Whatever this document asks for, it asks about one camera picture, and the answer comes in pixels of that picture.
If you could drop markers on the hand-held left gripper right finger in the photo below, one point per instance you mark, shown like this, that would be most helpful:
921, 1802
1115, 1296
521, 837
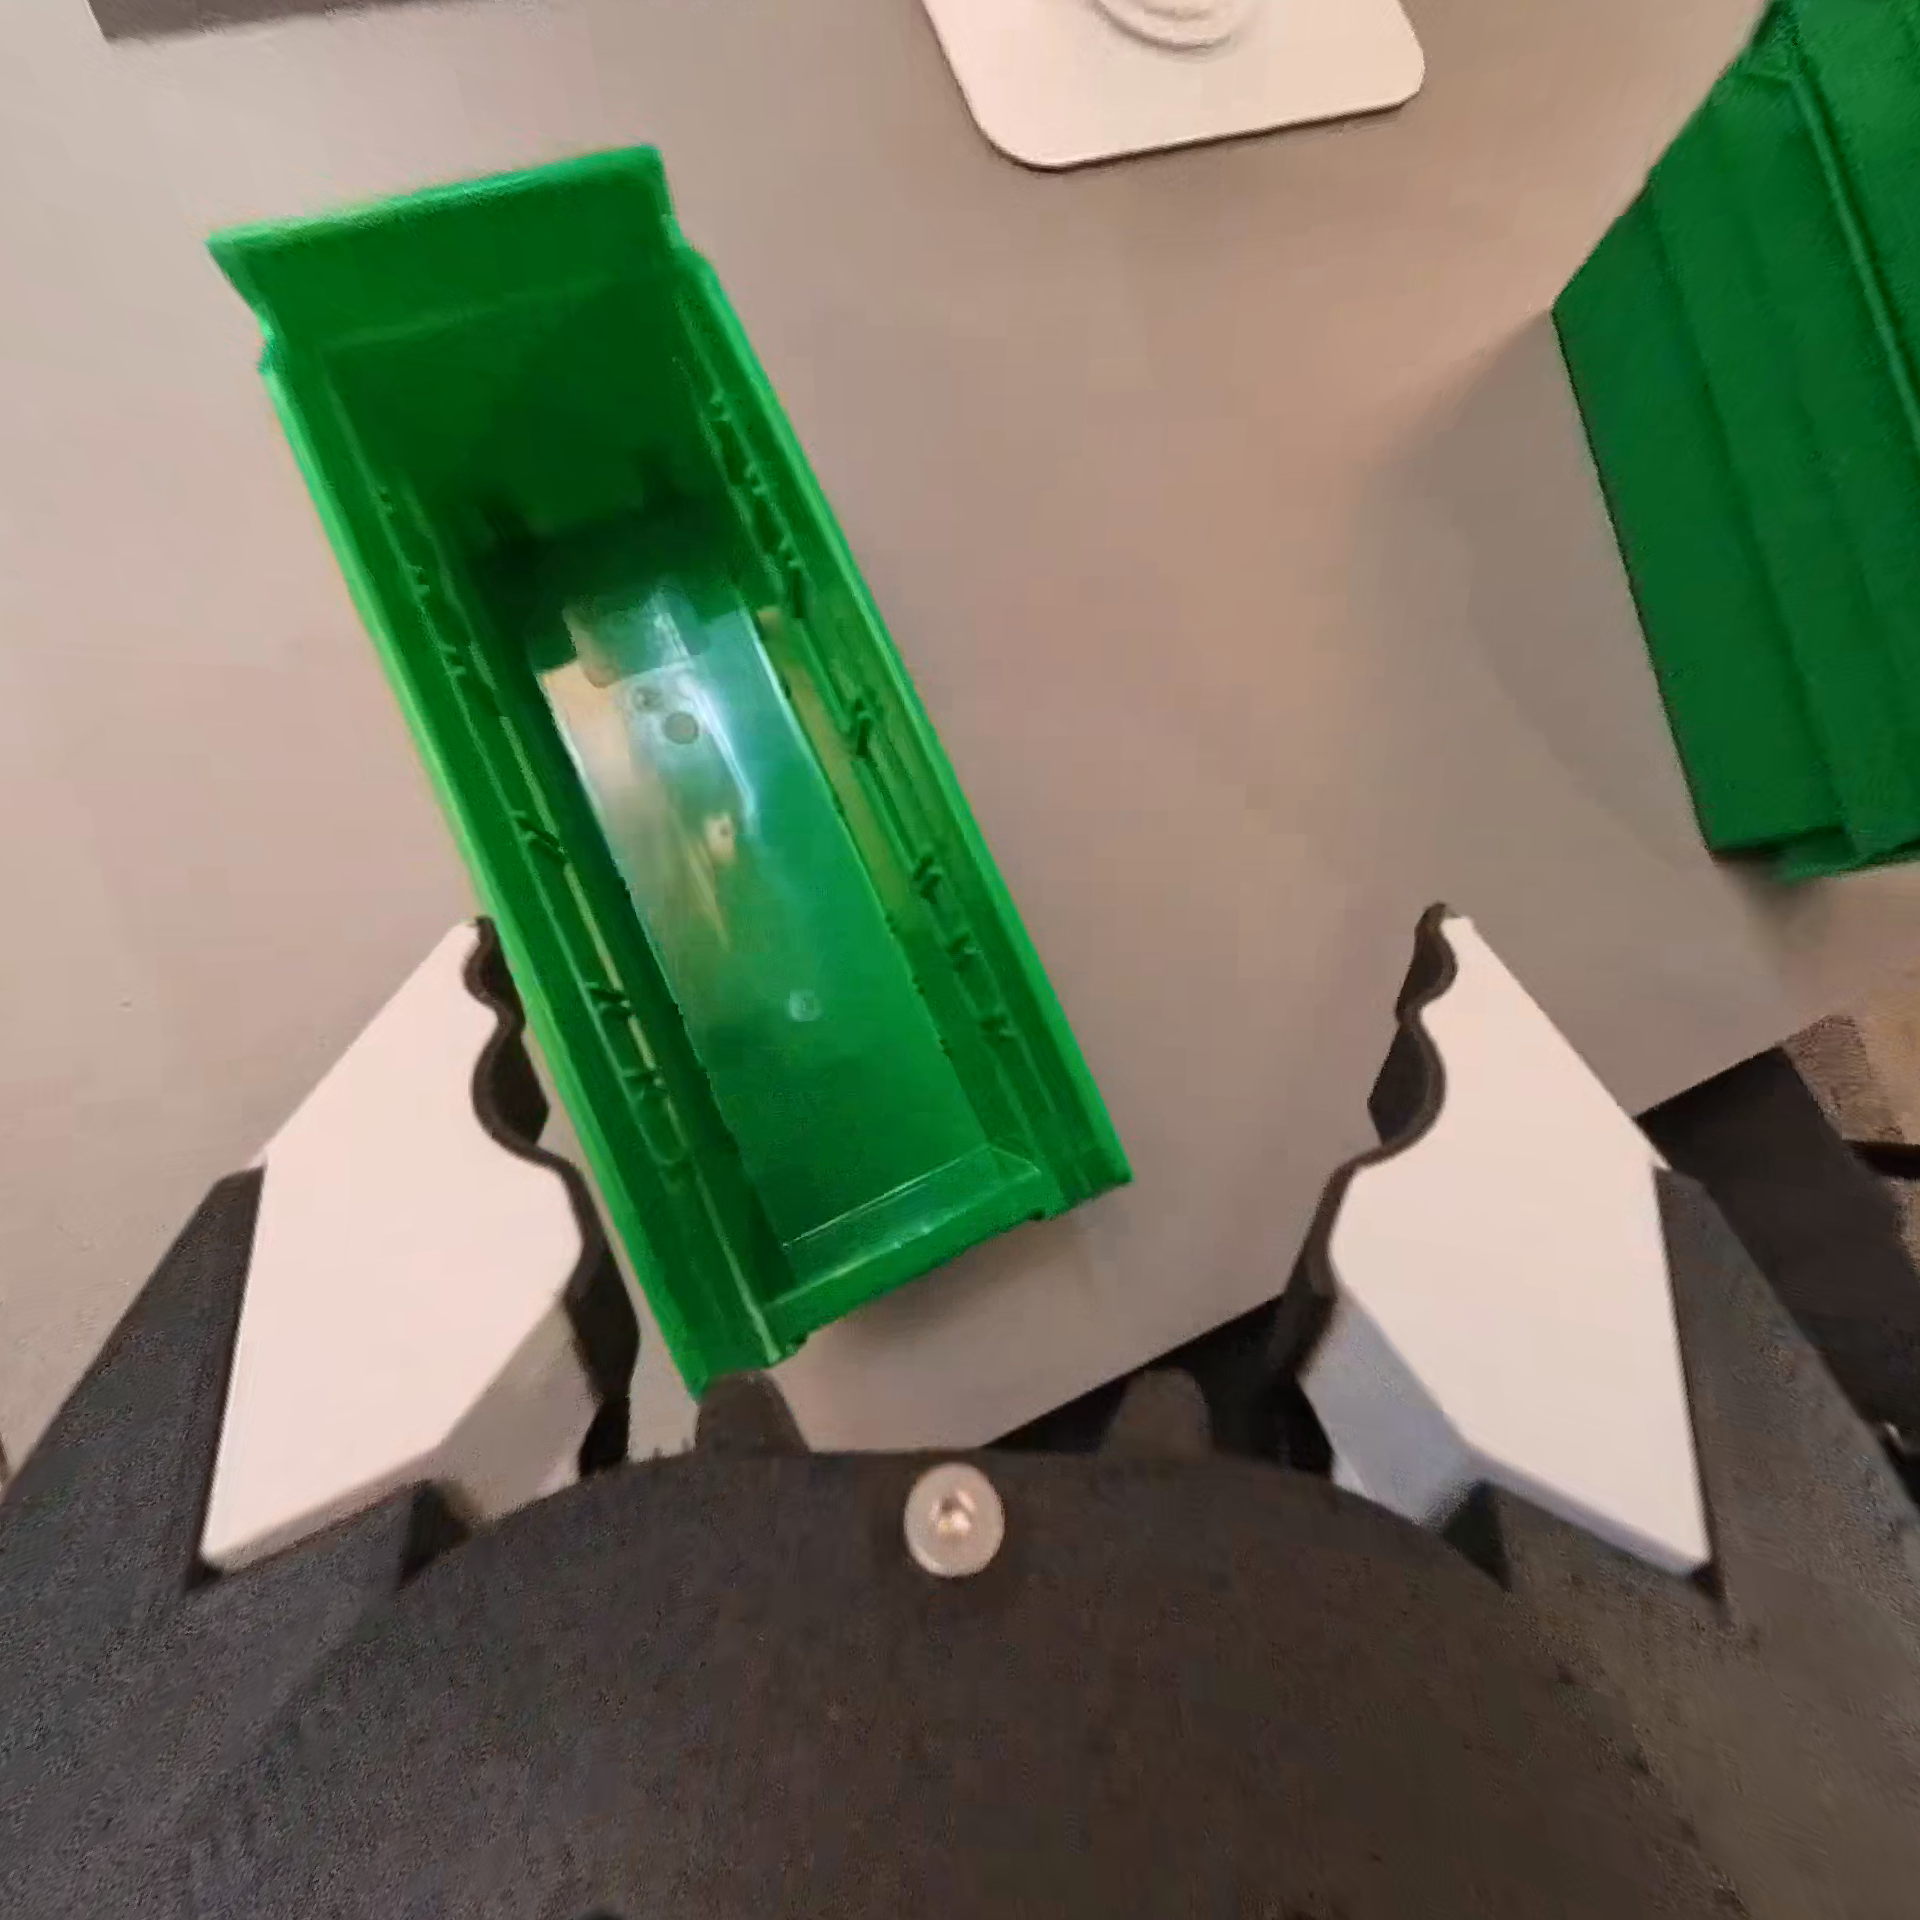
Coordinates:
1515, 1290

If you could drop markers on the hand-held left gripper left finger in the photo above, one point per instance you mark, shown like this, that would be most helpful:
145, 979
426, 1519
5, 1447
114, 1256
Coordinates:
388, 1276

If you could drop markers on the white table mat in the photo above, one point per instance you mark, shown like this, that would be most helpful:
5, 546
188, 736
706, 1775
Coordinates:
1049, 91

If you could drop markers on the person's black top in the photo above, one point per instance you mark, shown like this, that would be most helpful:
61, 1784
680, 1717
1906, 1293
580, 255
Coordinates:
1769, 1172

